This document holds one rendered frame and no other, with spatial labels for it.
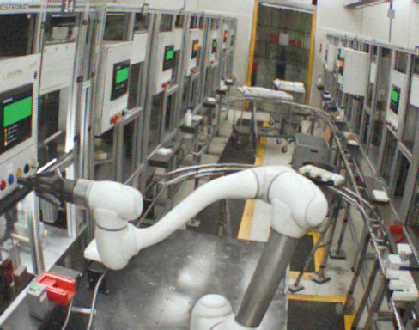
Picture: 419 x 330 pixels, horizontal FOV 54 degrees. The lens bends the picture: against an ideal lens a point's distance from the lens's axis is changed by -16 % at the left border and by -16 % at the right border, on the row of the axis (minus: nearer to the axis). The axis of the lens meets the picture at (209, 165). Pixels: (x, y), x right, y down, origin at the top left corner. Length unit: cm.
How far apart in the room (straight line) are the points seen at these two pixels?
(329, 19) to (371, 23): 99
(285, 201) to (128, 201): 47
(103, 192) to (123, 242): 17
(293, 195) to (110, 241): 57
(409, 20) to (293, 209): 915
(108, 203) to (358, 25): 904
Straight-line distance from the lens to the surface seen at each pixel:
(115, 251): 143
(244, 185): 154
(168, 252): 268
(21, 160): 164
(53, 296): 178
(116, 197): 135
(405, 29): 1034
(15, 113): 150
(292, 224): 147
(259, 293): 158
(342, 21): 1000
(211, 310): 177
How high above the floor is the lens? 197
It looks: 18 degrees down
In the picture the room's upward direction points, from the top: 6 degrees clockwise
